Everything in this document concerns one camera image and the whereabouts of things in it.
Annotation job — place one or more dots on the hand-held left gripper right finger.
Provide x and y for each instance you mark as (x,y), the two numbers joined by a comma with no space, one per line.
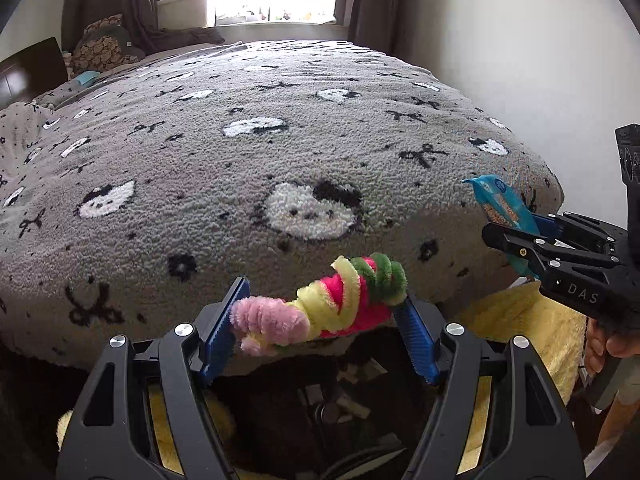
(415,340)

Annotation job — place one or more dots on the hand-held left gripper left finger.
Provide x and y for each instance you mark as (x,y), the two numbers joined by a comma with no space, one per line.
(227,330)

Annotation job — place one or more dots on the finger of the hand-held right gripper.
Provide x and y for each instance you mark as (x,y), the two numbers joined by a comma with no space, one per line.
(575,227)
(515,246)

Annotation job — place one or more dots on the blue snack wrapper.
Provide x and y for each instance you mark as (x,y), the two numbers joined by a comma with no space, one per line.
(500,205)

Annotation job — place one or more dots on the colourful twisted pipe cleaners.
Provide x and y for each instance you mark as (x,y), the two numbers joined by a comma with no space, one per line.
(340,305)

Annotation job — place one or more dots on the person's right forearm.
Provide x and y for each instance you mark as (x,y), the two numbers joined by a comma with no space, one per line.
(617,425)

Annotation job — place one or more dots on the person's right hand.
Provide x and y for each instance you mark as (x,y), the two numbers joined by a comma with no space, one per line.
(595,350)

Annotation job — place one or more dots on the grey fluffy printed blanket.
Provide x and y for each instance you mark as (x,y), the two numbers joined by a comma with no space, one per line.
(250,160)

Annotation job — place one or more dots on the light grey patterned sheet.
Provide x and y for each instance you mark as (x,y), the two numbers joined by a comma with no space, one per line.
(20,130)

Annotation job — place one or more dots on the teal flat packet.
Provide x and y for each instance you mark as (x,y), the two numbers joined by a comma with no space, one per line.
(86,78)

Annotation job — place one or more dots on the dark cloth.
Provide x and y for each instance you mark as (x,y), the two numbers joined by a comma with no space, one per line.
(185,39)

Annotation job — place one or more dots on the brown patterned pillow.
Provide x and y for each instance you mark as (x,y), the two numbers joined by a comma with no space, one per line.
(100,47)

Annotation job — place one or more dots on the row of windowsill items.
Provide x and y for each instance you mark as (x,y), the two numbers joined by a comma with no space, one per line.
(280,16)

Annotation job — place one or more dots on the white storage box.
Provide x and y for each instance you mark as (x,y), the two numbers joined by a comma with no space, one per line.
(182,10)

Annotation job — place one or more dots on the dark wooden headboard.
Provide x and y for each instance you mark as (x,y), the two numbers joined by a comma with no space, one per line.
(35,70)

